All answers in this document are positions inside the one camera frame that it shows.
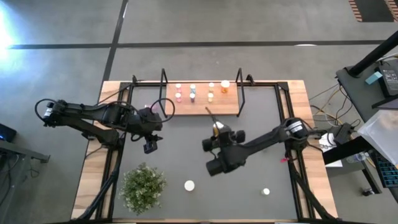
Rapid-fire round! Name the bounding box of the light blue box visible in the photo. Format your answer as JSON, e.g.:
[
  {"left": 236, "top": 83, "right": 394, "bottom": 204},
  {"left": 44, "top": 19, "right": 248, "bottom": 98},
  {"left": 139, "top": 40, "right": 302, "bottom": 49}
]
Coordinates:
[{"left": 365, "top": 70, "right": 383, "bottom": 85}]

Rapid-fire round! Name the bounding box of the black power box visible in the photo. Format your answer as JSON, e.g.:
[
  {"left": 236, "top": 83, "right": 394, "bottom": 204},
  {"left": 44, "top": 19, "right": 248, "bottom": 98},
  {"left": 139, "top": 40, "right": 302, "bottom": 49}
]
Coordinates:
[{"left": 334, "top": 123, "right": 355, "bottom": 144}]

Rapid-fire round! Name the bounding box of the green potted plant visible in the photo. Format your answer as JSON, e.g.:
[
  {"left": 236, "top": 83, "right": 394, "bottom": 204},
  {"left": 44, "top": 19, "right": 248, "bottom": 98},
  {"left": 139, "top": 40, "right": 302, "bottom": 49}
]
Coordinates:
[{"left": 119, "top": 162, "right": 167, "bottom": 216}]

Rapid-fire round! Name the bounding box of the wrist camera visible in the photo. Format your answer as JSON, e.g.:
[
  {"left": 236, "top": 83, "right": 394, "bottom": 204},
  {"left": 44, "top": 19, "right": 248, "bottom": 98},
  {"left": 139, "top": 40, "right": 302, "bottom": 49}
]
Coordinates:
[
  {"left": 205, "top": 157, "right": 225, "bottom": 177},
  {"left": 142, "top": 138, "right": 159, "bottom": 155}
]

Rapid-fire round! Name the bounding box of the dark grey side table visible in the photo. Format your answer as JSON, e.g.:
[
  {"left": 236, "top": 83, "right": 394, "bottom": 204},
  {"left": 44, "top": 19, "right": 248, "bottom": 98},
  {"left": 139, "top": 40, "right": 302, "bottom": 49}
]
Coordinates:
[{"left": 335, "top": 58, "right": 398, "bottom": 122}]

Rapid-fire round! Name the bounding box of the blue crate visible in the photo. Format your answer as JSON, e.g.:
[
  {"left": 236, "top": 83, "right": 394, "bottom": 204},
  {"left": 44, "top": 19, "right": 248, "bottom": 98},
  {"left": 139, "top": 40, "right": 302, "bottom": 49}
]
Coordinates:
[{"left": 371, "top": 151, "right": 398, "bottom": 189}]

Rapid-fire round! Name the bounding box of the grey table mat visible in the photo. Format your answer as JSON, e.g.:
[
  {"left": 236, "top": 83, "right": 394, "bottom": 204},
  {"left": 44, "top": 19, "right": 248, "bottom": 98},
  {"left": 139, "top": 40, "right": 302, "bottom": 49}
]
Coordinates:
[{"left": 112, "top": 85, "right": 298, "bottom": 220}]

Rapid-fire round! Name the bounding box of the white printed paper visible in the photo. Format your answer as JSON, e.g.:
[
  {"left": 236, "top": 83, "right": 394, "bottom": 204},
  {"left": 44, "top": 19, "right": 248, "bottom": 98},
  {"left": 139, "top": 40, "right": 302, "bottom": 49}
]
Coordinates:
[{"left": 318, "top": 133, "right": 343, "bottom": 169}]

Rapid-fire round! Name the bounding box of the clear plastic bin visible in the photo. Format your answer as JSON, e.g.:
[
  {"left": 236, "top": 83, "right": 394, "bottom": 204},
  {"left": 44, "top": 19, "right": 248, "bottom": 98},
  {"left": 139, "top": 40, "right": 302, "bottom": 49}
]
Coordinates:
[{"left": 356, "top": 108, "right": 398, "bottom": 167}]

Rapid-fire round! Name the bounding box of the black stand beam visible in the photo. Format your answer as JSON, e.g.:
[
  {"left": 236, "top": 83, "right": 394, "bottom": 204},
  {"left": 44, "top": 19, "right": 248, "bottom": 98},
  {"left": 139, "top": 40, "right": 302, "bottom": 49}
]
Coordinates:
[{"left": 322, "top": 136, "right": 383, "bottom": 197}]

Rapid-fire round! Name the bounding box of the black pole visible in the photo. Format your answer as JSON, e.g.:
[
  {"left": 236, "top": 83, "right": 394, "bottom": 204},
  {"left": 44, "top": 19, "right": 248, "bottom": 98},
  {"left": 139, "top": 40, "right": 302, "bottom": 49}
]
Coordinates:
[{"left": 347, "top": 30, "right": 398, "bottom": 78}]

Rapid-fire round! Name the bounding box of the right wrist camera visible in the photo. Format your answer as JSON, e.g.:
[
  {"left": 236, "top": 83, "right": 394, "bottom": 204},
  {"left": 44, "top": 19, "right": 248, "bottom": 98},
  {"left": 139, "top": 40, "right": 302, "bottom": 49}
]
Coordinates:
[{"left": 205, "top": 157, "right": 225, "bottom": 177}]

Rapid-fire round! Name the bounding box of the dark device with blue light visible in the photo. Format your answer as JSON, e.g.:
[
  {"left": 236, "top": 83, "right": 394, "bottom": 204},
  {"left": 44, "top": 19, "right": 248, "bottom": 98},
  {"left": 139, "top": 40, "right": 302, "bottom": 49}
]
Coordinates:
[{"left": 0, "top": 123, "right": 18, "bottom": 143}]

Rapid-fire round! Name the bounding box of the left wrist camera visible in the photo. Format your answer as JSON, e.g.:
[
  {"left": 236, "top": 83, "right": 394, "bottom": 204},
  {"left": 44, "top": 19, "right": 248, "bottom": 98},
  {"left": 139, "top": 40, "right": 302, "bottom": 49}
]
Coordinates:
[{"left": 142, "top": 138, "right": 159, "bottom": 155}]

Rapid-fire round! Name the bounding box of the black power adapter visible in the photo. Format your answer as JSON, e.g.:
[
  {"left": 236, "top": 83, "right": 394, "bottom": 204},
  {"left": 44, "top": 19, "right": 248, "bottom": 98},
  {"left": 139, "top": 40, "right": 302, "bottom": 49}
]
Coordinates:
[{"left": 377, "top": 60, "right": 398, "bottom": 97}]

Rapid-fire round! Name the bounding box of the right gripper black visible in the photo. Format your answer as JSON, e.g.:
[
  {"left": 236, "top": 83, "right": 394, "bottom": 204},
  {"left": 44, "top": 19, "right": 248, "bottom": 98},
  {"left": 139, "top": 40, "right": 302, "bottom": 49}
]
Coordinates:
[{"left": 201, "top": 106, "right": 246, "bottom": 153}]

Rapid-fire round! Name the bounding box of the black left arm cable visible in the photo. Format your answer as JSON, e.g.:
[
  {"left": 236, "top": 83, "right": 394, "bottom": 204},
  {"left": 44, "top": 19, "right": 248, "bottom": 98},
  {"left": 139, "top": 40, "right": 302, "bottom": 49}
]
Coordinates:
[{"left": 123, "top": 98, "right": 176, "bottom": 142}]

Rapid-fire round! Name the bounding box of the clear water bottle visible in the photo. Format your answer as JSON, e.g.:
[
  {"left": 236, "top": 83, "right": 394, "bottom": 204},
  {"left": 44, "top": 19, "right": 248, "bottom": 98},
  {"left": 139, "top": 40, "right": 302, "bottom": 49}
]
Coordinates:
[{"left": 346, "top": 152, "right": 368, "bottom": 164}]

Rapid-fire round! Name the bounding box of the black metal table frame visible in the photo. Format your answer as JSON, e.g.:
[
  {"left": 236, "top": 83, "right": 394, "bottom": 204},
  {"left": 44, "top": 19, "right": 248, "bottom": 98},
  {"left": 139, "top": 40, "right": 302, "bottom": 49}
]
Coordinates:
[{"left": 74, "top": 74, "right": 338, "bottom": 224}]

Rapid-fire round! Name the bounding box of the bundle of floor cables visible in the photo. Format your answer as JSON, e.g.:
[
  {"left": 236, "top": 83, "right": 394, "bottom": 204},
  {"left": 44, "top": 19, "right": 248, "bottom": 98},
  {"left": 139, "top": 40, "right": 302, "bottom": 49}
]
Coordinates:
[{"left": 309, "top": 82, "right": 354, "bottom": 125}]

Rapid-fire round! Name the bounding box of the grey metal table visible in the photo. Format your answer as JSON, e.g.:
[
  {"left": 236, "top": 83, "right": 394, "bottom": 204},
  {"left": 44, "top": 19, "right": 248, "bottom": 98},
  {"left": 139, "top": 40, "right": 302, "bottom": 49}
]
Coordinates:
[{"left": 0, "top": 139, "right": 50, "bottom": 224}]

